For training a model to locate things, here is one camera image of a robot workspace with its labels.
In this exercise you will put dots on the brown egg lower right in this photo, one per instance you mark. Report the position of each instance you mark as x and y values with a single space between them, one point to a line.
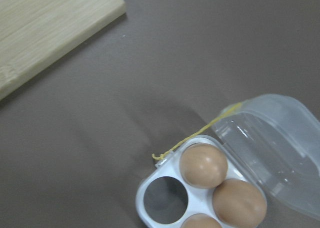
239 203

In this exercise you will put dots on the clear plastic egg box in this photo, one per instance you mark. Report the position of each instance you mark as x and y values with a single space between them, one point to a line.
271 141

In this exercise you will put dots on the brown egg upper right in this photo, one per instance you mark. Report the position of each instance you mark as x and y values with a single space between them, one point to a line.
203 166

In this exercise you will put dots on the wooden cutting board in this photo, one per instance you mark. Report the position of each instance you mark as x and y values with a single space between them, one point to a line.
36 33

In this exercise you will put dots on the brown egg from bowl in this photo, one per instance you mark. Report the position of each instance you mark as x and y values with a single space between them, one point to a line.
200 220

